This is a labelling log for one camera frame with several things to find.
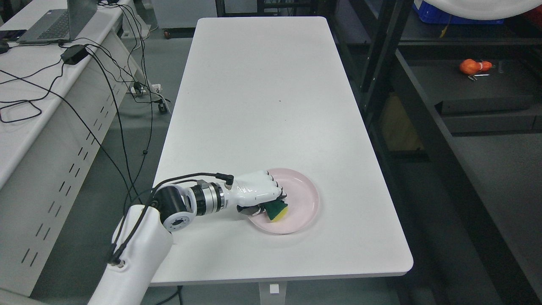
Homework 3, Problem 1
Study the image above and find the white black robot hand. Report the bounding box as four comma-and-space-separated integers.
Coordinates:
224, 170, 287, 216

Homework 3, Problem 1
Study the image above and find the green yellow sponge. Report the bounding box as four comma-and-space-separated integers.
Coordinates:
263, 199, 288, 222

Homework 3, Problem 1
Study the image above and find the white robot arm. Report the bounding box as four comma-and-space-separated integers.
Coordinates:
88, 172, 234, 305

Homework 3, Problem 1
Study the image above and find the orange toy on shelf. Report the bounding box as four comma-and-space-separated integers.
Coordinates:
459, 58, 493, 76

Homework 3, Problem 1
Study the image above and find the pink round plate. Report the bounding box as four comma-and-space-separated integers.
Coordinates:
249, 168, 320, 234

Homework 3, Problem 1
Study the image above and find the white power strip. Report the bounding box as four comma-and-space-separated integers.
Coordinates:
127, 82, 163, 97

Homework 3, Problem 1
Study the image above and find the white side desk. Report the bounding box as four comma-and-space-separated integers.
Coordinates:
0, 0, 144, 297

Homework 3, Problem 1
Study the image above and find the black metal rack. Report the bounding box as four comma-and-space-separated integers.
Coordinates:
329, 0, 541, 305

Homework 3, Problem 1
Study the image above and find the black power adapter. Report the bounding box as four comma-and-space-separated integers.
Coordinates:
61, 44, 89, 65

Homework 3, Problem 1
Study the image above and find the blue plastic crate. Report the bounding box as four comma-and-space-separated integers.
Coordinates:
412, 0, 504, 25

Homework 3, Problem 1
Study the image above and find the grey open laptop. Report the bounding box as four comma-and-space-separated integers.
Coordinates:
16, 0, 97, 44

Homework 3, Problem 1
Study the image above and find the black computer mouse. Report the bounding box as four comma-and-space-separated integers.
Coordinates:
0, 40, 10, 54

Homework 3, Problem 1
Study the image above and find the black cable on desk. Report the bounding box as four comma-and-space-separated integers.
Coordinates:
0, 70, 64, 124

